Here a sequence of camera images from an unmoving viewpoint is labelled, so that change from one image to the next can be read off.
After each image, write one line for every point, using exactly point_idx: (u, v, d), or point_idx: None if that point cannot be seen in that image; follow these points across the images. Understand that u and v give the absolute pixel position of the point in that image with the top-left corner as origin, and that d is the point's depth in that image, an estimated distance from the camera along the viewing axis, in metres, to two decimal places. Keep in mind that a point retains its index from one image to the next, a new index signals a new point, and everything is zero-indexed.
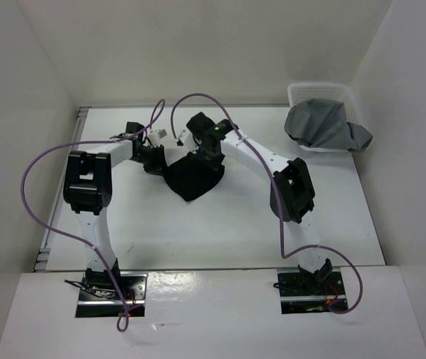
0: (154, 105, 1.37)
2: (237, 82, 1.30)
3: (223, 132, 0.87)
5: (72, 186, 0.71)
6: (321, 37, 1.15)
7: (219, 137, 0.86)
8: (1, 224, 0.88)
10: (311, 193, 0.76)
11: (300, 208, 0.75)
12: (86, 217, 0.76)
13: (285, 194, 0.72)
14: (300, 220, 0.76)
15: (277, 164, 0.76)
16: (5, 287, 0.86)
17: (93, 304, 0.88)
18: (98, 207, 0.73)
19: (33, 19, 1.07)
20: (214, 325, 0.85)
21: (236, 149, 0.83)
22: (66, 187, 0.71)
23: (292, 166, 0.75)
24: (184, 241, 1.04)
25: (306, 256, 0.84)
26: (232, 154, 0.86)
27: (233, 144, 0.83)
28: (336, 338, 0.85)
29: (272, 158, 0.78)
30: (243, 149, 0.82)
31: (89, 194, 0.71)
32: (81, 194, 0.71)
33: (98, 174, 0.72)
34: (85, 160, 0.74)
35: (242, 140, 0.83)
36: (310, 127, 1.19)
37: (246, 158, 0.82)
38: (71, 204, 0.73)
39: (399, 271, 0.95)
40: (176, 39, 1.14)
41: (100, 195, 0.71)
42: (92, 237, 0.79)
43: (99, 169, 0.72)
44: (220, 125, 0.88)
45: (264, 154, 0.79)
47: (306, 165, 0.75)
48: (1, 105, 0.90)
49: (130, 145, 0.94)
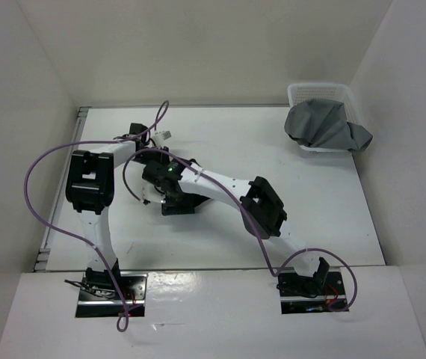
0: (153, 105, 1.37)
2: (237, 81, 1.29)
3: (178, 170, 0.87)
5: (75, 184, 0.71)
6: (321, 37, 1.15)
7: (175, 176, 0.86)
8: (1, 223, 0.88)
10: (278, 204, 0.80)
11: (274, 221, 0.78)
12: (87, 216, 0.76)
13: (257, 216, 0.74)
14: (278, 232, 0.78)
15: (241, 189, 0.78)
16: (5, 287, 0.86)
17: (93, 304, 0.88)
18: (99, 206, 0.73)
19: (34, 20, 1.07)
20: (214, 325, 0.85)
21: (196, 184, 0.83)
22: (67, 185, 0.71)
23: (255, 187, 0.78)
24: (184, 241, 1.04)
25: (299, 262, 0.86)
26: (193, 191, 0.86)
27: (191, 182, 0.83)
28: (336, 338, 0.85)
29: (233, 185, 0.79)
30: (202, 182, 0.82)
31: (90, 194, 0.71)
32: (83, 194, 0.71)
33: (100, 174, 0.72)
34: (89, 159, 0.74)
35: (199, 175, 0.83)
36: (310, 127, 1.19)
37: (208, 191, 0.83)
38: (73, 203, 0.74)
39: (399, 271, 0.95)
40: (175, 39, 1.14)
41: (102, 196, 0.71)
42: (93, 236, 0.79)
43: (102, 168, 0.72)
44: (173, 165, 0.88)
45: (225, 182, 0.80)
47: (267, 182, 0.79)
48: (1, 104, 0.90)
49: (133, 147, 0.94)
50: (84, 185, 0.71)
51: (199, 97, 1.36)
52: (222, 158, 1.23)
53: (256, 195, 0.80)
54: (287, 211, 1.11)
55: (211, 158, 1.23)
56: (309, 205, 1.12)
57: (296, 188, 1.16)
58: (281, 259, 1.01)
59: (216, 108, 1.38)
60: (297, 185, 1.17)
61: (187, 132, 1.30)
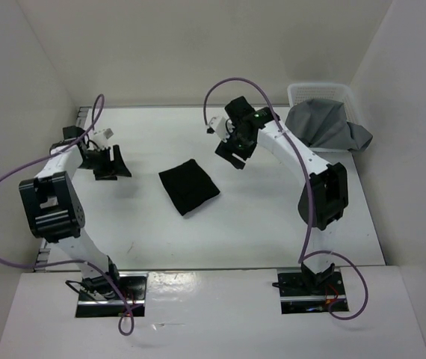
0: (153, 105, 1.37)
2: (237, 81, 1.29)
3: (262, 120, 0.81)
5: (39, 220, 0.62)
6: (322, 36, 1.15)
7: (258, 124, 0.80)
8: (1, 224, 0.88)
10: (343, 203, 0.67)
11: (329, 215, 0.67)
12: (66, 243, 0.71)
13: (318, 198, 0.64)
14: (323, 227, 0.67)
15: (316, 165, 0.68)
16: (6, 287, 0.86)
17: (93, 304, 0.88)
18: (75, 230, 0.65)
19: (34, 19, 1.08)
20: (214, 325, 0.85)
21: (274, 140, 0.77)
22: (31, 221, 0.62)
23: (331, 172, 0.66)
24: (184, 241, 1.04)
25: (318, 259, 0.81)
26: (268, 145, 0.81)
27: (272, 136, 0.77)
28: (336, 338, 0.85)
29: (311, 158, 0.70)
30: (281, 142, 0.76)
31: (61, 221, 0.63)
32: (52, 223, 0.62)
33: (61, 198, 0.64)
34: (42, 188, 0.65)
35: (282, 133, 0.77)
36: (310, 127, 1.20)
37: (284, 152, 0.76)
38: (46, 237, 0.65)
39: (399, 271, 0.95)
40: (175, 39, 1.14)
41: (74, 219, 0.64)
42: (80, 254, 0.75)
43: (60, 191, 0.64)
44: (261, 112, 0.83)
45: (303, 152, 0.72)
47: (345, 172, 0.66)
48: (1, 105, 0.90)
49: (78, 150, 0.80)
50: (48, 216, 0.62)
51: (198, 97, 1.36)
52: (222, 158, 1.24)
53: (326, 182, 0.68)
54: (287, 211, 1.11)
55: (211, 158, 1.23)
56: None
57: (296, 188, 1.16)
58: (281, 259, 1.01)
59: (216, 108, 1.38)
60: (297, 185, 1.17)
61: (187, 132, 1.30)
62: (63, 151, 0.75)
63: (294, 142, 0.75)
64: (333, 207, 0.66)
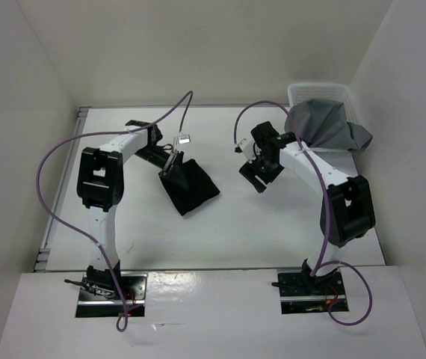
0: (152, 105, 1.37)
2: (236, 81, 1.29)
3: (285, 141, 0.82)
5: (84, 183, 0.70)
6: (322, 37, 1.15)
7: (279, 145, 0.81)
8: (1, 223, 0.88)
10: (368, 219, 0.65)
11: (353, 232, 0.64)
12: (94, 213, 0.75)
13: (337, 212, 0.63)
14: (344, 244, 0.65)
15: (335, 179, 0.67)
16: (5, 288, 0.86)
17: (93, 304, 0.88)
18: (107, 204, 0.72)
19: (34, 19, 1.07)
20: (214, 326, 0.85)
21: (294, 158, 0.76)
22: (78, 182, 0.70)
23: (351, 183, 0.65)
24: (184, 241, 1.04)
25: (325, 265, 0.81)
26: (291, 165, 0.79)
27: (292, 154, 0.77)
28: (335, 338, 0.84)
29: (329, 172, 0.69)
30: (300, 159, 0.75)
31: (100, 191, 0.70)
32: (93, 191, 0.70)
33: (110, 173, 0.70)
34: (99, 157, 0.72)
35: (302, 151, 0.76)
36: (310, 127, 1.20)
37: (303, 169, 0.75)
38: (83, 199, 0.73)
39: (399, 271, 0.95)
40: (175, 39, 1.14)
41: (112, 194, 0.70)
42: (98, 233, 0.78)
43: (111, 167, 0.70)
44: (284, 135, 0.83)
45: (322, 167, 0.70)
47: (368, 185, 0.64)
48: (1, 104, 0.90)
49: (143, 137, 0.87)
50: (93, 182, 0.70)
51: (198, 97, 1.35)
52: (222, 158, 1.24)
53: (349, 197, 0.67)
54: (288, 211, 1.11)
55: (211, 159, 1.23)
56: (309, 204, 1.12)
57: (296, 188, 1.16)
58: (281, 259, 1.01)
59: (216, 107, 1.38)
60: (297, 185, 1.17)
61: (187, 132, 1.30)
62: (131, 132, 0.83)
63: (314, 159, 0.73)
64: (356, 221, 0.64)
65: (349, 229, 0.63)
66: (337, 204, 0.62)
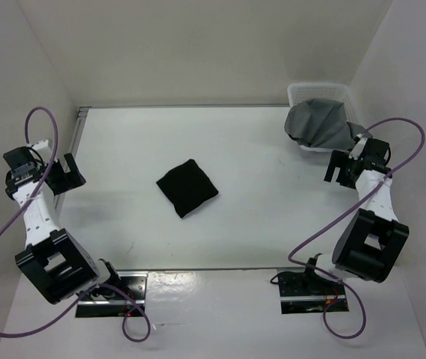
0: (152, 105, 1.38)
2: (236, 81, 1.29)
3: (377, 169, 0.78)
5: (54, 286, 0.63)
6: (322, 37, 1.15)
7: (367, 166, 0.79)
8: (1, 224, 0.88)
10: (382, 264, 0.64)
11: (358, 261, 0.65)
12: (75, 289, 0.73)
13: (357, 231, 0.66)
14: (339, 262, 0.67)
15: (380, 212, 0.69)
16: (5, 289, 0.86)
17: (93, 304, 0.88)
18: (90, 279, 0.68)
19: (34, 19, 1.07)
20: (213, 325, 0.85)
21: (368, 182, 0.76)
22: (50, 292, 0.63)
23: (391, 225, 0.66)
24: (184, 241, 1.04)
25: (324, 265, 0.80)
26: (362, 188, 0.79)
27: (368, 177, 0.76)
28: (335, 338, 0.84)
29: (381, 206, 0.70)
30: (371, 185, 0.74)
31: (80, 278, 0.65)
32: (72, 284, 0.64)
33: (74, 259, 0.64)
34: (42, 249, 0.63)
35: (379, 181, 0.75)
36: (310, 127, 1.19)
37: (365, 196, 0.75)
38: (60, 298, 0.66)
39: (398, 271, 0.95)
40: (175, 39, 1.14)
41: (89, 271, 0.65)
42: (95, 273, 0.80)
43: (67, 250, 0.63)
44: (380, 164, 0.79)
45: (379, 200, 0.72)
47: (405, 239, 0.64)
48: (1, 104, 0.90)
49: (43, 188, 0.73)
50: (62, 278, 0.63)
51: (198, 97, 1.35)
52: (222, 158, 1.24)
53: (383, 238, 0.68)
54: (287, 211, 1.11)
55: (211, 159, 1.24)
56: (309, 204, 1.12)
57: (295, 188, 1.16)
58: (281, 259, 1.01)
59: (216, 107, 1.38)
60: (297, 185, 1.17)
61: (187, 132, 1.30)
62: (34, 196, 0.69)
63: (382, 195, 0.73)
64: (368, 256, 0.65)
65: (355, 252, 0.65)
66: (362, 222, 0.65)
